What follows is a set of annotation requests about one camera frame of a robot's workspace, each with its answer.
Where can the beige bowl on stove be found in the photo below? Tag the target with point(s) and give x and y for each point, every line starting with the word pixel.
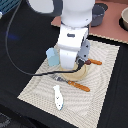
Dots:
pixel 124 16

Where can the brown toy sausage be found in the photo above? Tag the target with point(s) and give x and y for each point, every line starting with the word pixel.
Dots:
pixel 88 62

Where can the beige round plate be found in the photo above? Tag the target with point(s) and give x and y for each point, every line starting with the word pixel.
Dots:
pixel 76 76

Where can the grey pot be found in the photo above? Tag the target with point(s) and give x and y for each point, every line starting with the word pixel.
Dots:
pixel 98 13

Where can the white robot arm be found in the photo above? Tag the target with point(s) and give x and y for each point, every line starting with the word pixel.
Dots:
pixel 75 15

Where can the light blue cup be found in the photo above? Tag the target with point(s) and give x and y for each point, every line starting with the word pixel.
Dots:
pixel 52 56

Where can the knife with wooden handle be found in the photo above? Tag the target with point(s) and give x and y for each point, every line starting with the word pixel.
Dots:
pixel 95 62

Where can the fork with wooden handle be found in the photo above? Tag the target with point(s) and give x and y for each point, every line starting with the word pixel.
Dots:
pixel 79 86

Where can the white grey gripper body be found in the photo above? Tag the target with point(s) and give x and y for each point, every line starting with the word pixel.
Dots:
pixel 73 46

